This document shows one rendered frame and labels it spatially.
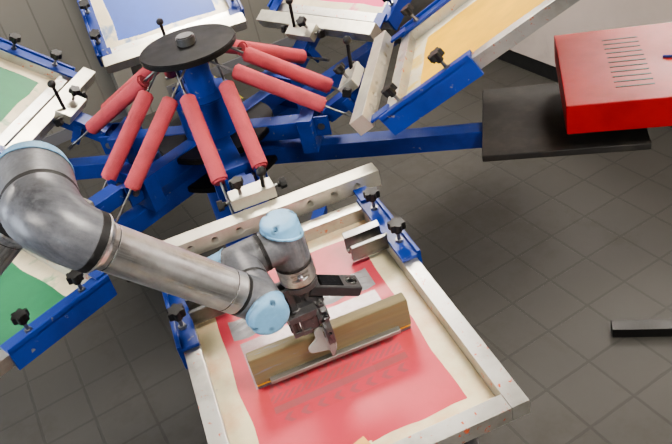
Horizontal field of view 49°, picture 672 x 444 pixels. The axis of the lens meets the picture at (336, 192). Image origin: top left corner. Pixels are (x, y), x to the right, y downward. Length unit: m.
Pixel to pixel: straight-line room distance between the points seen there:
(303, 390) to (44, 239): 0.71
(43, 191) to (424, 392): 0.84
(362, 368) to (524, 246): 1.82
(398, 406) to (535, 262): 1.81
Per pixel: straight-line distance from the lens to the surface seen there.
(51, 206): 1.10
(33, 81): 2.98
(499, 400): 1.46
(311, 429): 1.53
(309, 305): 1.50
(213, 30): 2.45
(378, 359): 1.61
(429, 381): 1.56
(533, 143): 2.21
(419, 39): 2.49
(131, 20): 3.18
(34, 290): 2.20
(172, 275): 1.17
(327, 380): 1.60
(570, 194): 3.61
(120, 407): 3.14
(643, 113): 2.11
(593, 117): 2.10
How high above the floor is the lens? 2.13
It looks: 34 degrees down
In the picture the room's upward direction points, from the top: 14 degrees counter-clockwise
